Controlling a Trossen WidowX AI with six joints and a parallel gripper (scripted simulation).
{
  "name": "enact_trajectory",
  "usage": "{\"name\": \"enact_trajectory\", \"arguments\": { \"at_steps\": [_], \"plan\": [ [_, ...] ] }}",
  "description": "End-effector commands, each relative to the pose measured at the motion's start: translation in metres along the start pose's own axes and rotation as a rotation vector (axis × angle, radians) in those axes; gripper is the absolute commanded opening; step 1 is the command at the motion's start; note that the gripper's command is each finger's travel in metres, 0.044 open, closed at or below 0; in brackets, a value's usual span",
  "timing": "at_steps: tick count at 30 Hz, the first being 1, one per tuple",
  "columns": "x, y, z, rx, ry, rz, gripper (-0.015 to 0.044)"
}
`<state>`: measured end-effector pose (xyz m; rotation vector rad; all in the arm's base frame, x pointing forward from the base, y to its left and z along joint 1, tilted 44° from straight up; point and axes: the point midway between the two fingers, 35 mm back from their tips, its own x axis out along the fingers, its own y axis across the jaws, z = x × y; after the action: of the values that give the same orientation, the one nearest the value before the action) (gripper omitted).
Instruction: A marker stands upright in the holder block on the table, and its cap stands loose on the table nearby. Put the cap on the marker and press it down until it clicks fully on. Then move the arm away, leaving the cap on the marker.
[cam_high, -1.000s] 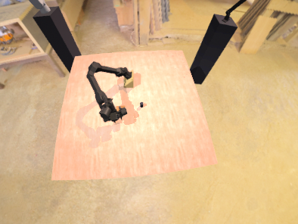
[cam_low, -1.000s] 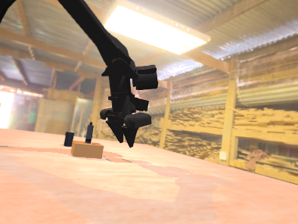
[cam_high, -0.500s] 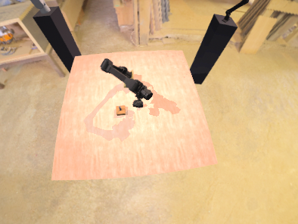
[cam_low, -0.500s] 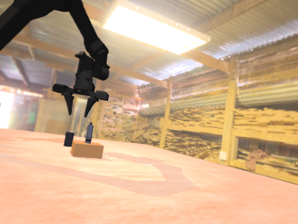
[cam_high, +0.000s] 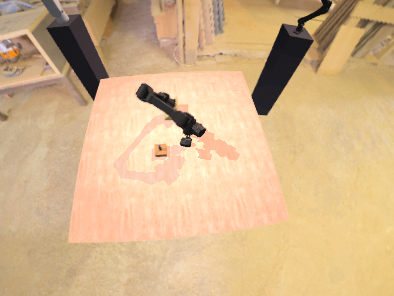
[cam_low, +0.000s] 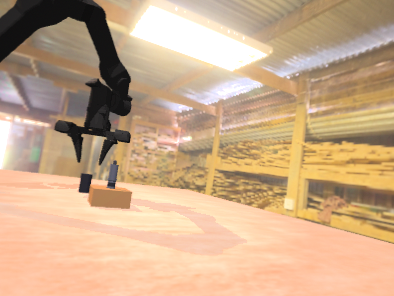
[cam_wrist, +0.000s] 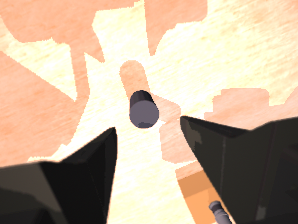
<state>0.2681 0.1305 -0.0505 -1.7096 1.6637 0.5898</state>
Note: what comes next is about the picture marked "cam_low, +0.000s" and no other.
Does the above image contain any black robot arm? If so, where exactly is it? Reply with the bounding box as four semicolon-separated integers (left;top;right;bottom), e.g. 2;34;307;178
0;0;132;116

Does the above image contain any orange square block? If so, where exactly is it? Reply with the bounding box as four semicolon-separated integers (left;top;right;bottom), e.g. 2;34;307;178
87;185;132;209

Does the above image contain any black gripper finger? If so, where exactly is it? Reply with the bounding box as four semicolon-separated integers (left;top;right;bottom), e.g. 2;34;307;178
98;139;118;165
67;134;83;163

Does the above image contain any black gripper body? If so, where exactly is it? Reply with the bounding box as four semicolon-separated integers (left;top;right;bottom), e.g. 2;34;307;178
54;104;131;143

